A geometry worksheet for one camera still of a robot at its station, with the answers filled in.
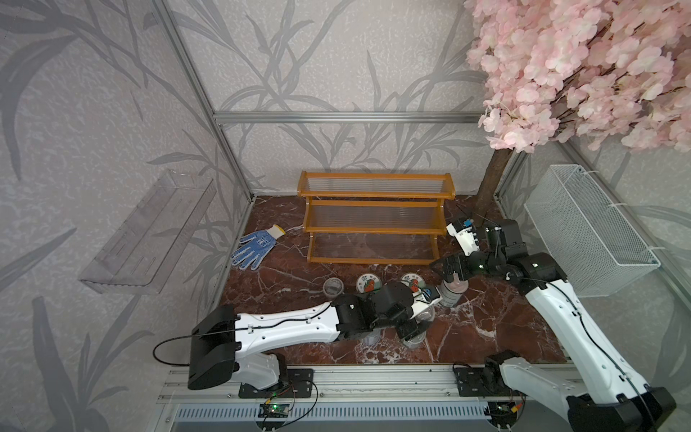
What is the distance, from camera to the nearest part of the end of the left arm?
61 cm

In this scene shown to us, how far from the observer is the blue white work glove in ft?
3.31

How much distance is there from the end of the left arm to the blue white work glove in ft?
2.01
